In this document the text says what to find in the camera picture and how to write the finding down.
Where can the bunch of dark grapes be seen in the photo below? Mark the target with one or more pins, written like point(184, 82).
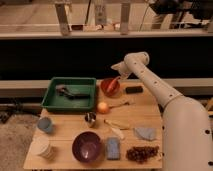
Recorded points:
point(141, 154)

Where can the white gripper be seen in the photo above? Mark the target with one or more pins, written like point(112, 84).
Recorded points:
point(122, 69)

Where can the shiny metal cup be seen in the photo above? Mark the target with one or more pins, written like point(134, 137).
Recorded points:
point(90, 119)

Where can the blue sponge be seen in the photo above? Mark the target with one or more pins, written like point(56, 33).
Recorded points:
point(113, 148)

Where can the black rectangular block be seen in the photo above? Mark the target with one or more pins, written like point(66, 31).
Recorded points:
point(134, 89)

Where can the blue small cup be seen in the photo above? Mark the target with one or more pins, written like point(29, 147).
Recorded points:
point(45, 125)

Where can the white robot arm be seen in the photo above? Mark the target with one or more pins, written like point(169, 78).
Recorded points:
point(187, 143)

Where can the red bowl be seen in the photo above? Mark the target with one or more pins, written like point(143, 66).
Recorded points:
point(104, 85)

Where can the orange red pepper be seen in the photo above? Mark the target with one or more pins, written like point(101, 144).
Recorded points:
point(112, 84)

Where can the purple bowl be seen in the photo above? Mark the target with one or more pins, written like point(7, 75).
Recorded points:
point(86, 147)

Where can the yellow onion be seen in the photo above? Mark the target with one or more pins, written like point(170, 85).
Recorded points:
point(103, 107)

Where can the blue grey cloth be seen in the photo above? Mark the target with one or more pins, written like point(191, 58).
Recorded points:
point(145, 133)

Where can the green plastic tray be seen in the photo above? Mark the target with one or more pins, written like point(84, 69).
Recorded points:
point(53, 102)

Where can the dark tool in tray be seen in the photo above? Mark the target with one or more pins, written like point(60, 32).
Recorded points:
point(62, 90)

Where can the metal fork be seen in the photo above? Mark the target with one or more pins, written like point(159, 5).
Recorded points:
point(119, 105)

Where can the wooden handled knife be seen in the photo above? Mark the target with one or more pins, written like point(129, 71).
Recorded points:
point(116, 124)

